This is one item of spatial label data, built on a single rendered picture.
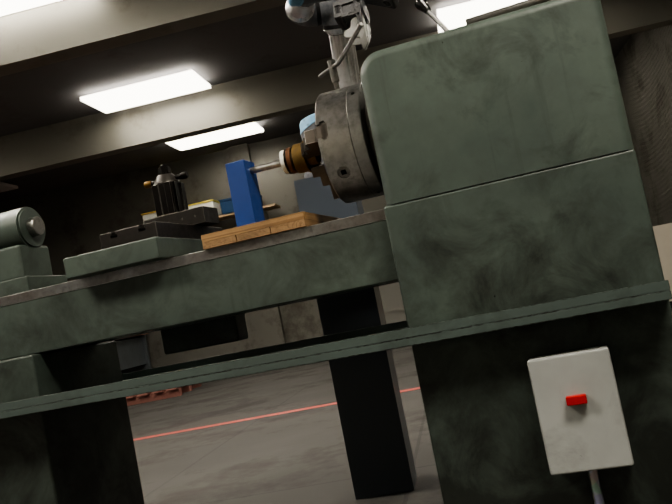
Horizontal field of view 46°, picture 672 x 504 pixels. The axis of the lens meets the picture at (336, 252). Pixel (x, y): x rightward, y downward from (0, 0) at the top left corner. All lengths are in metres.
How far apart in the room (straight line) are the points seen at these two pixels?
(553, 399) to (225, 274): 0.91
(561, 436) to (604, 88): 0.80
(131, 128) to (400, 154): 7.37
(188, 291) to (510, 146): 0.94
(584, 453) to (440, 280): 0.51
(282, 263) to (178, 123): 6.99
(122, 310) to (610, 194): 1.33
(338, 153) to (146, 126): 7.14
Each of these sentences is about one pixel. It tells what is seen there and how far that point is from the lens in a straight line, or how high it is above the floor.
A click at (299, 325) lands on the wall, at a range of 11.69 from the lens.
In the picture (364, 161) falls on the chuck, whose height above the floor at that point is 1.00.
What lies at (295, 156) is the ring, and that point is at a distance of 2.25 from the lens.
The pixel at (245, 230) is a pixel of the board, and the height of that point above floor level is 0.89.
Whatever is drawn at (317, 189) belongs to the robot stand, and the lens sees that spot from 2.75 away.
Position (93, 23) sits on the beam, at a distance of 6.19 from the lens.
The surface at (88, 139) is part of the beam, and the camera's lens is 9.41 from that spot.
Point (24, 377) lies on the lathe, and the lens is 2.49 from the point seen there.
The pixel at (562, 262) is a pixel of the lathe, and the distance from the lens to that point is 1.92.
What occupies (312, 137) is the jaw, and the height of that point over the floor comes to 1.10.
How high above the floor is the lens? 0.64
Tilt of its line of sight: 4 degrees up
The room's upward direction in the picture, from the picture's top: 11 degrees counter-clockwise
